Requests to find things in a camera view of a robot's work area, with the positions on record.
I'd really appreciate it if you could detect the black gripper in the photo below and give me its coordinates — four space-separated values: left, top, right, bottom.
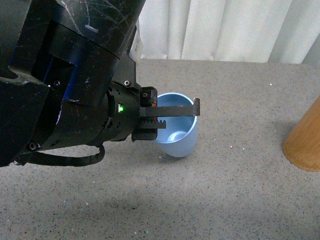
96 81 201 143

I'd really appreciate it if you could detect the blue plastic cup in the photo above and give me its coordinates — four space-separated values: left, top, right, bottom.
153 92 198 158

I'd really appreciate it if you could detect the bamboo wooden chopstick holder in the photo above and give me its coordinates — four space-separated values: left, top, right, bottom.
282 98 320 172

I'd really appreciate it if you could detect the white pleated curtain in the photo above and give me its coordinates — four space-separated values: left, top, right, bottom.
139 0 320 65

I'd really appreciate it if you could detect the black cable loop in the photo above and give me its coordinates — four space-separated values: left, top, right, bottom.
14 143 106 168

